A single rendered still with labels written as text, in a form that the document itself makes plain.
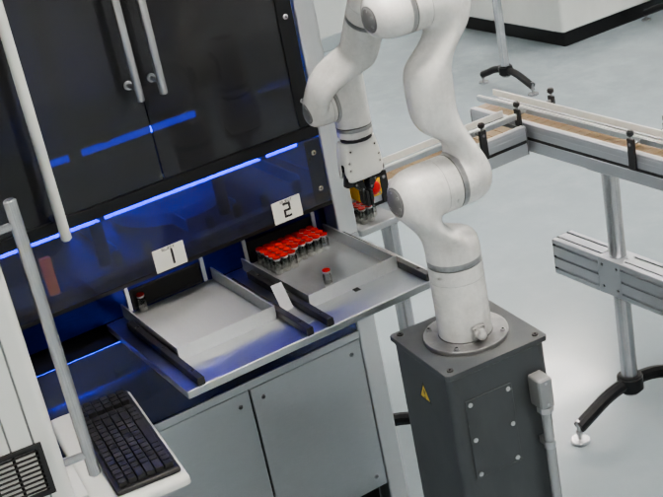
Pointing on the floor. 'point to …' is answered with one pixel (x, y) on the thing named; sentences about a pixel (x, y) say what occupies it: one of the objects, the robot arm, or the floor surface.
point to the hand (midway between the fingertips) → (366, 196)
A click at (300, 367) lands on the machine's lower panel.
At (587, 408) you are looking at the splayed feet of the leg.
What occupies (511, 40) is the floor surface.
